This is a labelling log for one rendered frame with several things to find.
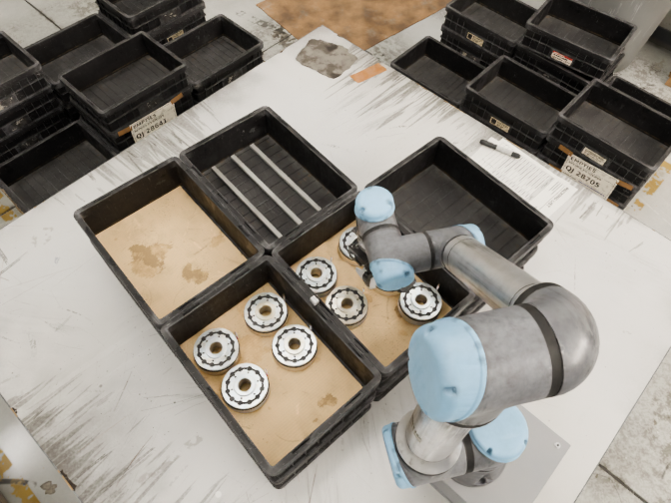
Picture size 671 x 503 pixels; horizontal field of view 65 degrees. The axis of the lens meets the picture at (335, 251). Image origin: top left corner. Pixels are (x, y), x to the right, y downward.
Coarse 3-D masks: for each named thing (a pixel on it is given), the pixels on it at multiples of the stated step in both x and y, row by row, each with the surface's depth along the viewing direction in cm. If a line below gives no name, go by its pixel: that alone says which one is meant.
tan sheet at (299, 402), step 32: (224, 320) 126; (288, 320) 126; (192, 352) 121; (256, 352) 122; (320, 352) 122; (288, 384) 118; (320, 384) 118; (352, 384) 119; (256, 416) 114; (288, 416) 114; (320, 416) 115; (288, 448) 111
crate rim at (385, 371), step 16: (336, 208) 132; (320, 224) 130; (288, 240) 126; (272, 256) 125; (288, 272) 122; (448, 272) 123; (304, 288) 120; (464, 288) 121; (320, 304) 118; (464, 304) 119; (336, 320) 116; (352, 336) 114; (368, 352) 112; (384, 368) 110
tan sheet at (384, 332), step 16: (352, 224) 142; (336, 240) 139; (304, 256) 136; (336, 256) 136; (352, 272) 134; (368, 288) 132; (368, 304) 129; (384, 304) 129; (368, 320) 127; (384, 320) 127; (400, 320) 127; (368, 336) 125; (384, 336) 125; (400, 336) 125; (384, 352) 123; (400, 352) 123
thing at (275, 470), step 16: (240, 272) 121; (224, 288) 119; (192, 304) 117; (176, 320) 115; (176, 352) 111; (352, 352) 112; (192, 368) 109; (368, 368) 110; (208, 384) 107; (368, 384) 109; (352, 400) 108; (224, 416) 104; (336, 416) 105; (240, 432) 103; (320, 432) 103; (256, 448) 101; (304, 448) 102; (288, 464) 101
